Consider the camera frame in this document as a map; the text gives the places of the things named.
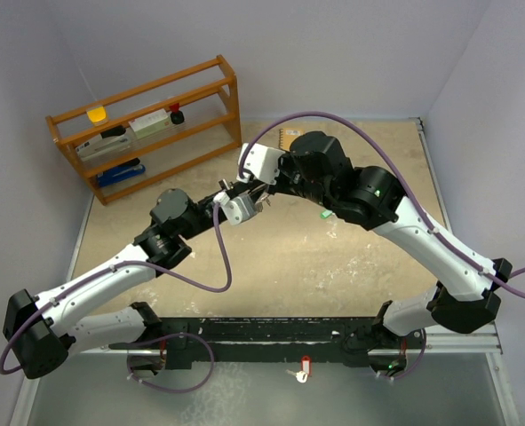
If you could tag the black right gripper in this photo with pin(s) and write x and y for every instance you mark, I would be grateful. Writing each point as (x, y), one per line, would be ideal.
(285, 161)

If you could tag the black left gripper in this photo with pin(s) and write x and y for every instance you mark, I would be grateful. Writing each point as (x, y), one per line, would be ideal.
(256, 189)

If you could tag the large silver keyring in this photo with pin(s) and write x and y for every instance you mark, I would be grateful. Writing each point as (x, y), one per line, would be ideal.
(264, 197)

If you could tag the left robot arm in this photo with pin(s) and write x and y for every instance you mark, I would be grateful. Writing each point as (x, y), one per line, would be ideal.
(42, 331)

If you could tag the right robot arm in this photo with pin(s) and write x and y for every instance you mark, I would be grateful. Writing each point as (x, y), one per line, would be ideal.
(463, 298)

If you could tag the tan spiral notebook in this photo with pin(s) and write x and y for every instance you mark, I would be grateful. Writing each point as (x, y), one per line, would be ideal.
(287, 137)

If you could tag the red black stamp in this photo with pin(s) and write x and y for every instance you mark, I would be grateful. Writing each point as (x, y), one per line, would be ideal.
(176, 115)

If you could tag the white cardboard box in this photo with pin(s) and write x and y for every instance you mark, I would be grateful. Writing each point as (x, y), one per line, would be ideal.
(151, 123)

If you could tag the blue stapler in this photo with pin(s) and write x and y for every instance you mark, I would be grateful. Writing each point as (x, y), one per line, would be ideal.
(126, 170)

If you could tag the white black stapler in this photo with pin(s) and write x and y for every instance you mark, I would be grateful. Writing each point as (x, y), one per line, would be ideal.
(98, 146)

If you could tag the orange wooden shelf rack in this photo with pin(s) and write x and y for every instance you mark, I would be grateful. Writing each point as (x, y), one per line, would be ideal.
(208, 97)

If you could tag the yellow lidded jar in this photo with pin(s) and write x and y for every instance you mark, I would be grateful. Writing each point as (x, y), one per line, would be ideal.
(97, 115)

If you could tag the red tag key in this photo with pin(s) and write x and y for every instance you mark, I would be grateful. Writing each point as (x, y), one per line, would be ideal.
(302, 375)

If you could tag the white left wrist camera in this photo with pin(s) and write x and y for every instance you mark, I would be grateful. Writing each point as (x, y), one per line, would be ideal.
(237, 210)

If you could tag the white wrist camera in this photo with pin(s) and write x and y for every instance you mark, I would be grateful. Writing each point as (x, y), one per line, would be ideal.
(262, 163)
(237, 210)

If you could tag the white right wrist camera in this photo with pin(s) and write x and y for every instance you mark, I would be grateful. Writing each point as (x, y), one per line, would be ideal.
(262, 163)

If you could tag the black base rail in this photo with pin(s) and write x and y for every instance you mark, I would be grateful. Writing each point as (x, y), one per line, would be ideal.
(351, 341)

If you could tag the aluminium frame rail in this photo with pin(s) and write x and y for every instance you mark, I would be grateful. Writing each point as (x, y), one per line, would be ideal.
(483, 340)

